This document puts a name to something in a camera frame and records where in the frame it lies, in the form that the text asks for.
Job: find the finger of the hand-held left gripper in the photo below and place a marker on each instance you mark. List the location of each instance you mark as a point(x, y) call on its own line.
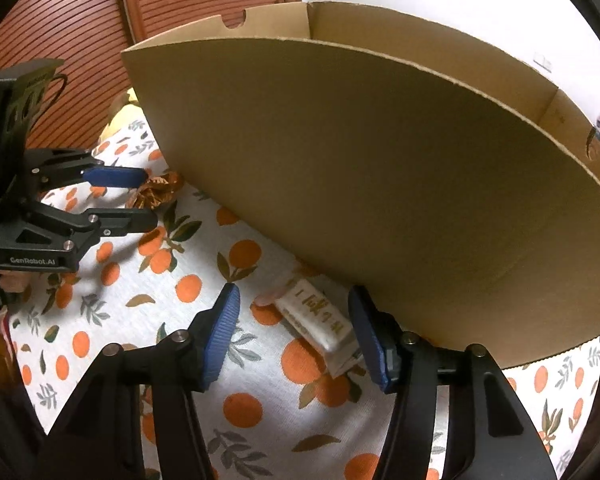
point(125, 221)
point(115, 177)

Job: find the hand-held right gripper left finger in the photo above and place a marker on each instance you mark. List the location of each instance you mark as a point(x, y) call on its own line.
point(220, 340)

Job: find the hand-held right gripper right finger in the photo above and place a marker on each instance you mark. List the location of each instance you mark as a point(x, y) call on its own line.
point(375, 345)

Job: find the brown snack packet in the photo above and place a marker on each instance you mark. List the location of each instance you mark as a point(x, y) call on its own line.
point(155, 192)

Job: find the beige snack packet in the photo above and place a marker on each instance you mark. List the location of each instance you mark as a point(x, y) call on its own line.
point(310, 317)

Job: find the large cardboard box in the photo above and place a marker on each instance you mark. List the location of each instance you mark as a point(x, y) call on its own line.
point(380, 185)

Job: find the person's left hand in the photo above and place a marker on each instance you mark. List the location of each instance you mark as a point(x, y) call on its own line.
point(12, 285)

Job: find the orange-print tablecloth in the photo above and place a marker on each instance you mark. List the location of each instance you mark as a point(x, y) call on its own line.
point(130, 285)

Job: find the brown slatted wooden door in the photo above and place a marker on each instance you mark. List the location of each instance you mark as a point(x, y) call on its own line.
point(80, 20)

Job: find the white wall socket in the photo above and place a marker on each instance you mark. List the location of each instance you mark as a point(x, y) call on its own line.
point(544, 61)

